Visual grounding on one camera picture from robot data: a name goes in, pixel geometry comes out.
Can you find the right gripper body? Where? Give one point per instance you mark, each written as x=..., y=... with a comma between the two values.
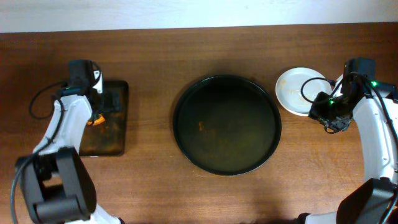
x=337, y=123

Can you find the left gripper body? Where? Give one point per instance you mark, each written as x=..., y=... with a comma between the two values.
x=111, y=102

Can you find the white plate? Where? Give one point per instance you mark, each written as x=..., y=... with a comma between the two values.
x=288, y=88

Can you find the green and orange sponge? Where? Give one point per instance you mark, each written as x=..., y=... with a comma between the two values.
x=95, y=120

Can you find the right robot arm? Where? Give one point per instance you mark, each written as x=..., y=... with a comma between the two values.
x=372, y=104

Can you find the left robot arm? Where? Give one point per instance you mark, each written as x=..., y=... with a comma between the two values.
x=55, y=184

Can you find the rectangular black tray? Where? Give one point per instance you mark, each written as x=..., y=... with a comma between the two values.
x=108, y=138

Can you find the round black tray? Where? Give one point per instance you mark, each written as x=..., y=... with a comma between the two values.
x=226, y=125

